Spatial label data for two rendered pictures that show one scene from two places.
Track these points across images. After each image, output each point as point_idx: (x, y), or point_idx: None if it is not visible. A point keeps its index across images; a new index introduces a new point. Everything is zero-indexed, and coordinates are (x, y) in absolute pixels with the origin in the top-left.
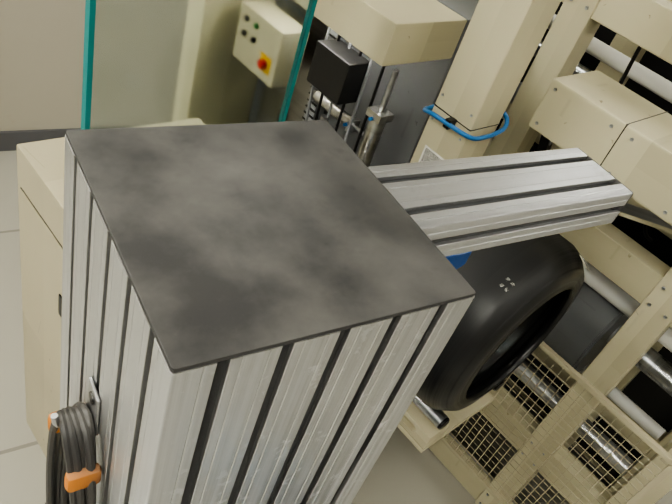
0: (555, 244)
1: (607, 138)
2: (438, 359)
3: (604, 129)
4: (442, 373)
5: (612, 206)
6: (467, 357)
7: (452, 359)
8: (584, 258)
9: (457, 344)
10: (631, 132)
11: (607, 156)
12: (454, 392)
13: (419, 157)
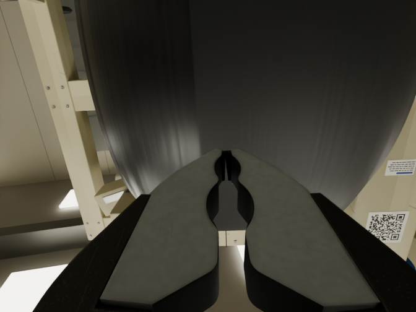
0: None
1: (233, 233)
2: (151, 122)
3: (238, 237)
4: (116, 85)
5: None
6: (119, 155)
7: (129, 145)
8: None
9: (150, 181)
10: (220, 244)
11: None
12: (75, 12)
13: (406, 224)
